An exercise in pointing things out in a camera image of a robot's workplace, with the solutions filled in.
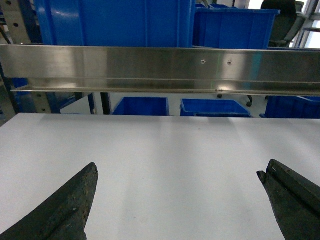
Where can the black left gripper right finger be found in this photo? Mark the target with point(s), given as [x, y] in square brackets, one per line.
[294, 199]

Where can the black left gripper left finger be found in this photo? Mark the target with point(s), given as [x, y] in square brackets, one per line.
[62, 216]

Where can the blue floor bin right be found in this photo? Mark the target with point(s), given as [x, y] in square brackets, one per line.
[292, 107]

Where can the blue floor bin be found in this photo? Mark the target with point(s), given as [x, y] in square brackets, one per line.
[142, 106]
[292, 107]
[224, 108]

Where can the blue floor bin left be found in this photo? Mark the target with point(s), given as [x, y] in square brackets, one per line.
[142, 106]

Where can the blue floor bin middle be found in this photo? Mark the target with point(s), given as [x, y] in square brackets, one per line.
[224, 108]

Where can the black office chair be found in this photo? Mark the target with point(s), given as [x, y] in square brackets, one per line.
[283, 23]

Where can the blue bin upper right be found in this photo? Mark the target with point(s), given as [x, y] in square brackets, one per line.
[233, 28]

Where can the large blue bin upper left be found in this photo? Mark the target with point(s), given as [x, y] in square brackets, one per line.
[117, 23]

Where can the stainless steel shelf rail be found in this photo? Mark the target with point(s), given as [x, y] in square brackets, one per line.
[196, 70]

